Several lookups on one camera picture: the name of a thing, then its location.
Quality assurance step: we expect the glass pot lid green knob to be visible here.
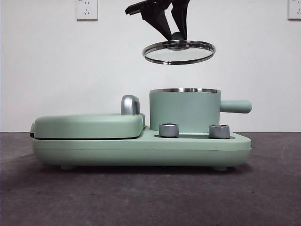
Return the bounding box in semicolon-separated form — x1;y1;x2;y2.
143;32;216;65

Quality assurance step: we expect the silver control knob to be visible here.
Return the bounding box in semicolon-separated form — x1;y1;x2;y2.
208;123;230;139
158;122;180;138

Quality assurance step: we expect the mint green grill cover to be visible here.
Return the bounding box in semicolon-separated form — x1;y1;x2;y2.
29;112;146;140

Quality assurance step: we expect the mint green breakfast maker base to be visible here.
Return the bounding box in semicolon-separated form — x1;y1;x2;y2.
32;125;252;170

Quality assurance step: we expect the white wall socket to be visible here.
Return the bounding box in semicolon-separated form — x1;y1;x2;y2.
76;0;98;21
288;0;301;21

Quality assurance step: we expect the mint green handled steamer pot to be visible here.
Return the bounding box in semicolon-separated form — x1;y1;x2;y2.
149;87;253;132

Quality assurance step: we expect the chrome grill cover handle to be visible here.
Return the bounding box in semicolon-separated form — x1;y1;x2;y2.
120;94;142;116

